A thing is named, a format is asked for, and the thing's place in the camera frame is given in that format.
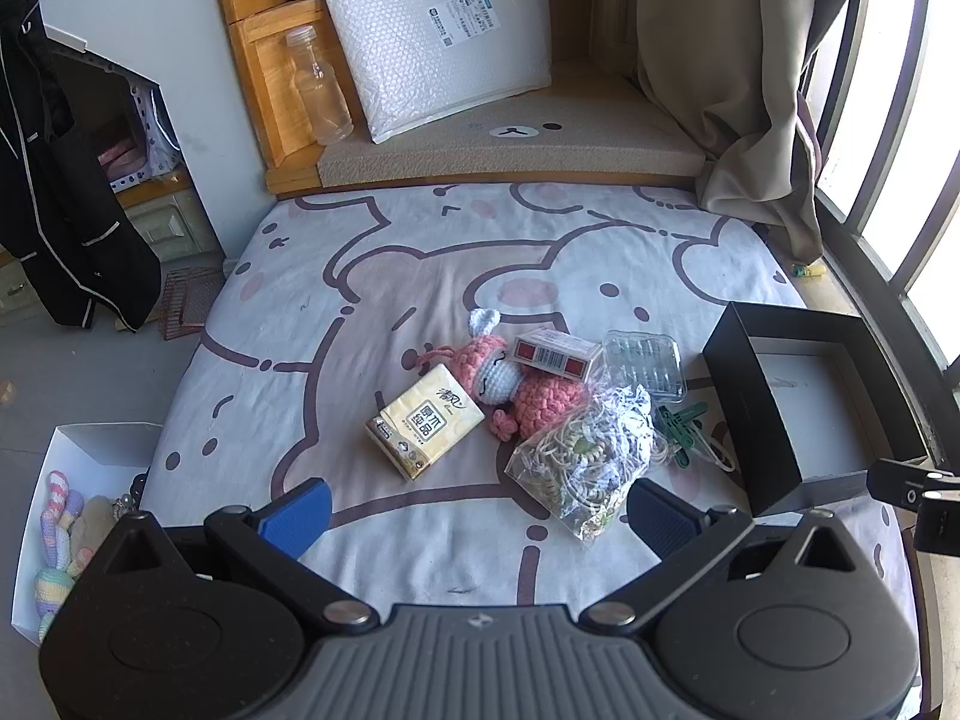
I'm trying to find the red and white carton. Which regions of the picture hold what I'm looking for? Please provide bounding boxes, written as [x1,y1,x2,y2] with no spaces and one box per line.
[509,328,604,380]

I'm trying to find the bear print bed sheet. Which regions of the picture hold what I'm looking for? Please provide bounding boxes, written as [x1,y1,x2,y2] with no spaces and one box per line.
[139,180,925,620]

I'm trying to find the beige curtain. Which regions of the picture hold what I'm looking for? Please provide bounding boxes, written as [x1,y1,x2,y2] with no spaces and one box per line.
[634,0,857,261]

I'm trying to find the white bubble mailer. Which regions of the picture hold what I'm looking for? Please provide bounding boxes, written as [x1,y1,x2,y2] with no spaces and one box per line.
[309,0,554,145]

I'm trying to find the black jacket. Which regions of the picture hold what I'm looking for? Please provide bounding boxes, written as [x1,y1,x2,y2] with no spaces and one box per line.
[0,0,164,333]

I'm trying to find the pastel crochet toy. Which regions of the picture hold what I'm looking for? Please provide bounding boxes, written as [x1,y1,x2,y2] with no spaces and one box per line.
[30,470,98,643]

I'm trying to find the clear plastic case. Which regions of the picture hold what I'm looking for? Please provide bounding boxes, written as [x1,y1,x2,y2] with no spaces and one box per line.
[600,330,690,399]

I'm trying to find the clear bag of cords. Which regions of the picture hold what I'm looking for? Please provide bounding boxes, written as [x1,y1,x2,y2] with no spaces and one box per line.
[504,382,670,545]

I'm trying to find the white drawer cabinet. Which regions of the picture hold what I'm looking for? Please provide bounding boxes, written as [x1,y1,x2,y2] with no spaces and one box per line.
[0,167,226,325]

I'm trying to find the perforated metal shelf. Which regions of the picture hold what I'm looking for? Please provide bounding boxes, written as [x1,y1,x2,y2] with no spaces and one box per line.
[43,22,182,190]

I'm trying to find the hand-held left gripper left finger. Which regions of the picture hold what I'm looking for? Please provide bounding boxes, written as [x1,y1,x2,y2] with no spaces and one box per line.
[71,477,381,629]

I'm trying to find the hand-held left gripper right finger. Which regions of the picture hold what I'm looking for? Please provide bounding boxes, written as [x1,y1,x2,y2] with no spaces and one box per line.
[580,477,887,629]

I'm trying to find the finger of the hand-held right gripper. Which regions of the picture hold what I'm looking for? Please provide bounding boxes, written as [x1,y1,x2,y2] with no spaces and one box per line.
[913,491,960,555]
[868,457,960,500]

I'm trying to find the pink crochet doll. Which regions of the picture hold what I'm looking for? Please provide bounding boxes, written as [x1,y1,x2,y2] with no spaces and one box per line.
[409,307,591,440]

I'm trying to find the white paper box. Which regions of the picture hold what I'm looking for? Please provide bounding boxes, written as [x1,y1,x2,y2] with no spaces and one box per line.
[10,423,167,647]

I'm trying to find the beige plush toy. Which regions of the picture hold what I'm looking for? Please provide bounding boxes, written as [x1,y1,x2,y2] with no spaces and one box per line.
[70,495,122,565]

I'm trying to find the black window bars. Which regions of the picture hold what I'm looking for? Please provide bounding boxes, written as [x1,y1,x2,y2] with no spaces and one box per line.
[801,0,960,466]

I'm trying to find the wooden cabinet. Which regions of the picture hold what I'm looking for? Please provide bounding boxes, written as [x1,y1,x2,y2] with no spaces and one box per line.
[206,0,638,197]

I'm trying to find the yellow tissue pack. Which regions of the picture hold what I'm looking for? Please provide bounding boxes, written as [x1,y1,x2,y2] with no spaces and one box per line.
[365,364,489,483]

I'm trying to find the pink wire basket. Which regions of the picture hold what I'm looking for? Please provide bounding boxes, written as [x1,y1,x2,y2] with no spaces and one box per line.
[156,267,226,341]

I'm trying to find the beige bear face cushion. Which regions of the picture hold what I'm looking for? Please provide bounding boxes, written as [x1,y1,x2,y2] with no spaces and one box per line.
[318,75,710,189]

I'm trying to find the clear plastic bottle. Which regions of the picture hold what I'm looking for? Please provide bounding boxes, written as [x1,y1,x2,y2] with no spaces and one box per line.
[283,25,355,146]

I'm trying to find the black cardboard box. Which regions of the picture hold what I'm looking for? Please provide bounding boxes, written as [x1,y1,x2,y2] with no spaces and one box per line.
[701,301,932,519]

